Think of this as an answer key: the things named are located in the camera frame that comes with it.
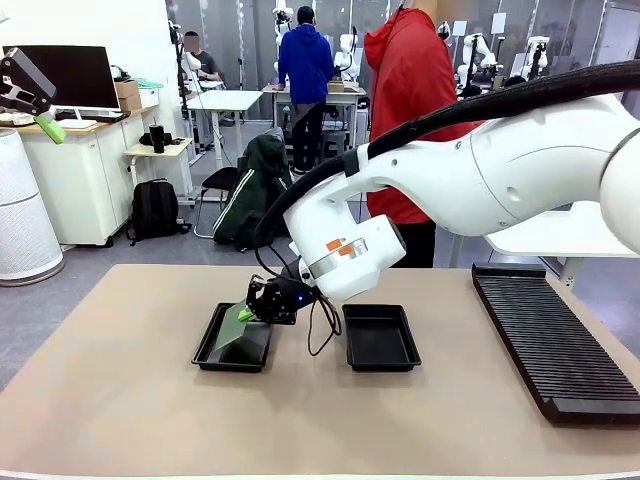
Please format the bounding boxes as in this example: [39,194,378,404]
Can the black chair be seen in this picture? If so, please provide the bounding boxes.
[193,166,240,240]

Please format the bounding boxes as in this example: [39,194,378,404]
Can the white cabinet with wooden top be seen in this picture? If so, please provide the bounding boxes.
[19,104,161,247]

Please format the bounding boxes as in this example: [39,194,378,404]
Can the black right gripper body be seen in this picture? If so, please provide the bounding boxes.
[261,273,319,327]

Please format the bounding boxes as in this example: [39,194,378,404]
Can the person in blue hoodie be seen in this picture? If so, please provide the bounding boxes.
[277,5,335,174]

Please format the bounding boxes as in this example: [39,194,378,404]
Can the black keyboard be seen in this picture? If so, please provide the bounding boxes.
[54,110,131,124]

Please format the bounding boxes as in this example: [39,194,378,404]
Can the black slotted board rack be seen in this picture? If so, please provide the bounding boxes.
[471,263,640,426]

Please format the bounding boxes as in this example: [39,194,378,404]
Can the black ESD tray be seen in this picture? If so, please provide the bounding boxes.
[341,303,423,373]
[191,302,275,374]

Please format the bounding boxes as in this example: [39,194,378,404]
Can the seated person in dark shirt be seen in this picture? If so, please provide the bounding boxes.
[182,30,224,84]

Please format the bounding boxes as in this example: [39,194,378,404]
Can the white background desk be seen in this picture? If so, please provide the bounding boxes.
[185,89,265,151]

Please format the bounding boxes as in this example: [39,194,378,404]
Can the brown cardboard box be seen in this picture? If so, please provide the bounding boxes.
[113,78,143,112]

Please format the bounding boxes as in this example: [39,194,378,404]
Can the grey plastic stool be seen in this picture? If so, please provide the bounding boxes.
[322,130,351,161]

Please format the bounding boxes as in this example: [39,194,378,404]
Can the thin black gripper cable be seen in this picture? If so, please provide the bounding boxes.
[254,244,344,357]

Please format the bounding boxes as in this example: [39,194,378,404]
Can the dark green striped jacket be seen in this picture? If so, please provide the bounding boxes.
[213,127,301,253]

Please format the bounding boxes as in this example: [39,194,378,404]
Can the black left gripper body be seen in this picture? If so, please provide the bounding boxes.
[2,47,58,104]

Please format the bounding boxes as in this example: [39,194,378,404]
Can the small wooden side table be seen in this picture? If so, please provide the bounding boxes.
[123,137,197,206]

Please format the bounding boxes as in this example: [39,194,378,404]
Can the computer monitor with white stand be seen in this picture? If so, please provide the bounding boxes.
[2,44,121,130]

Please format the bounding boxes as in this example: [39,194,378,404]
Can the black backpack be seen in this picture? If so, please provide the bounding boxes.
[127,178,193,246]

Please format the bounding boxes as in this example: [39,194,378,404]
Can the grey door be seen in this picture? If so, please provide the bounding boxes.
[594,2,640,64]

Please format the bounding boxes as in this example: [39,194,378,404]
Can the black right arm cable sleeve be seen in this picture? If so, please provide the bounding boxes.
[253,59,640,251]

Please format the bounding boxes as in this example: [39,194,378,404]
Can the black tumbler with straw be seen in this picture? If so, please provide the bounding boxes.
[148,118,166,154]

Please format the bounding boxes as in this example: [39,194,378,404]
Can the person in red jacket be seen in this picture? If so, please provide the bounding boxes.
[363,0,481,269]

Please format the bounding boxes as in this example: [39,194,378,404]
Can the white cylindrical air purifier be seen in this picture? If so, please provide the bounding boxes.
[0,128,65,287]

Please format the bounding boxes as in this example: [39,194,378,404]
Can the green perforated circuit board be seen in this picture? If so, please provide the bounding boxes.
[214,301,274,352]

